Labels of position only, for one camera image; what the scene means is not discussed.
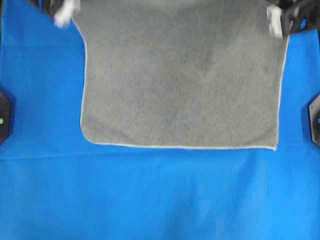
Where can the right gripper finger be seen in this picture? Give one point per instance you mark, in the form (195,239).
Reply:
(274,14)

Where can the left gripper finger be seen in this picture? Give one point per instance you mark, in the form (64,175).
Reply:
(66,12)

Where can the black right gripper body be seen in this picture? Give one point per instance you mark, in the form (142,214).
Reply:
(298,15)

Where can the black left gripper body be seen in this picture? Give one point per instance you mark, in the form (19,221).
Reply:
(50,7)

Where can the grey microfibre towel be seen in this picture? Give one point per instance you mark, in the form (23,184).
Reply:
(199,74)

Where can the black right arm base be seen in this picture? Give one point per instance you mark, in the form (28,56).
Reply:
(314,120)

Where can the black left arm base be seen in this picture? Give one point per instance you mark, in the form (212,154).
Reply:
(7,114)

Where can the blue table cloth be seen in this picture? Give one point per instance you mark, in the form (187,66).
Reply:
(55,185)

